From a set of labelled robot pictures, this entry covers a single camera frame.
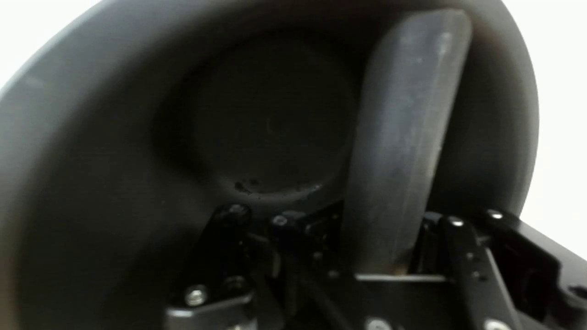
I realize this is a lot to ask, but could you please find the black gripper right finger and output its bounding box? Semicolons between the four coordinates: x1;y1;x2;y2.
419;208;587;330

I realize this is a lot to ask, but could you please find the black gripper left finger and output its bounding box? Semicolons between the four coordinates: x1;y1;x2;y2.
163;203;342;330

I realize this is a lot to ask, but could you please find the black plastic cup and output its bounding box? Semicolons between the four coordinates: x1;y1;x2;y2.
0;0;537;330

